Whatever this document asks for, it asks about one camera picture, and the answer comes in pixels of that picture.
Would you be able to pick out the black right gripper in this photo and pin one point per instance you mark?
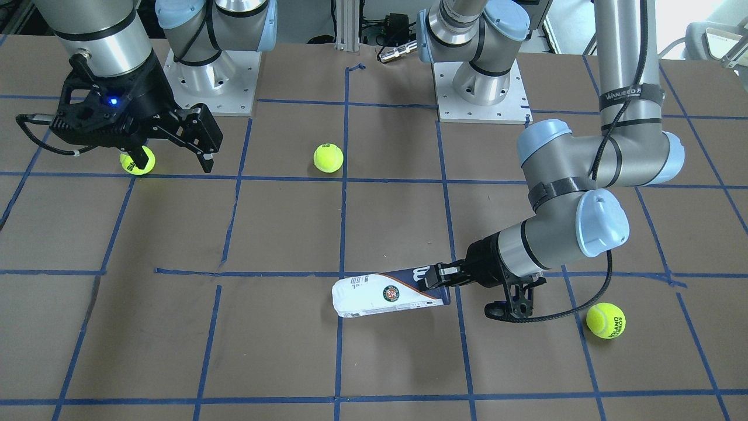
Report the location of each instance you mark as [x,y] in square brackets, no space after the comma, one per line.
[151,96]

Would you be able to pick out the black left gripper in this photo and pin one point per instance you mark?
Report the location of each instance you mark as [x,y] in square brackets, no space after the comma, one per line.
[484,257]

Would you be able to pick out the Wilson tennis ball can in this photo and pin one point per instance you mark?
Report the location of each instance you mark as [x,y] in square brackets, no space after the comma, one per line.
[391,291]

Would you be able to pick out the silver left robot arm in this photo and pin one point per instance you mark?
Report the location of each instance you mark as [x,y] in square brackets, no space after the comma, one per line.
[568,177]

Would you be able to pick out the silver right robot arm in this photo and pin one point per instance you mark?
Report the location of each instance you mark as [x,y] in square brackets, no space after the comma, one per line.
[111,35]

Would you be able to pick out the middle yellow tennis ball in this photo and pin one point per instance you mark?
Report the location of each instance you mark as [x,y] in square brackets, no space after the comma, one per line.
[328,158]

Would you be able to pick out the near yellow tennis ball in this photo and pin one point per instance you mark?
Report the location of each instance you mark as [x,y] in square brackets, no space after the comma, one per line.
[606,320]

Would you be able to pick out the silver metal connector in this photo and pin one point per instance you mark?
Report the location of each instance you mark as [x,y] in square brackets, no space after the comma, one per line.
[397,52]

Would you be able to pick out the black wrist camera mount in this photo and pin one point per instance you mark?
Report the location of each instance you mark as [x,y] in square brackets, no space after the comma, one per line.
[96,117]

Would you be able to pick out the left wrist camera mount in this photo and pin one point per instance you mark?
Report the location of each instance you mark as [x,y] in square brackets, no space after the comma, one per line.
[519,303]

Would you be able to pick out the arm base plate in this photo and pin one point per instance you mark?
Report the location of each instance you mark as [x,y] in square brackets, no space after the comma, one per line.
[482,90]
[227,86]

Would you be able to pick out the aluminium frame post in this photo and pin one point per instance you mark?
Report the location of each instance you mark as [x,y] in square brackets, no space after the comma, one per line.
[347,25]

